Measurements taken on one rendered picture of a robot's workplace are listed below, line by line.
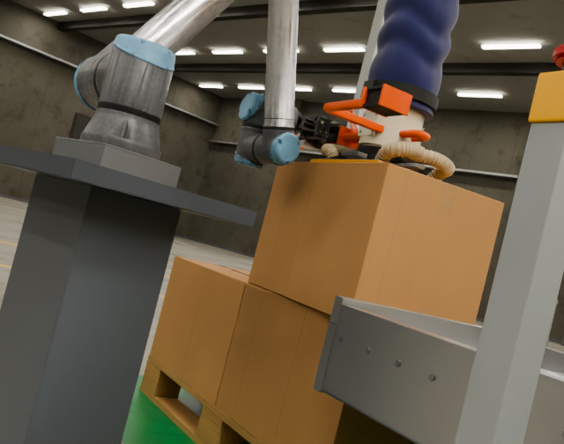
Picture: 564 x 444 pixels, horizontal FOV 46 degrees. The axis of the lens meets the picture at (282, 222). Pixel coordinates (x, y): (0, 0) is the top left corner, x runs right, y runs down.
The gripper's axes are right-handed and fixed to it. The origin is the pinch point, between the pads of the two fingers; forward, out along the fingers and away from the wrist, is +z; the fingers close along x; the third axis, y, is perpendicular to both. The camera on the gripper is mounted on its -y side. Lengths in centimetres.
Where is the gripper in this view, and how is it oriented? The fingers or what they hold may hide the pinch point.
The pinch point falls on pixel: (337, 138)
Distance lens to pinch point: 220.8
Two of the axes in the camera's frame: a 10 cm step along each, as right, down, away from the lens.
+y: 5.1, 1.0, -8.5
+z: 8.3, 2.1, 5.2
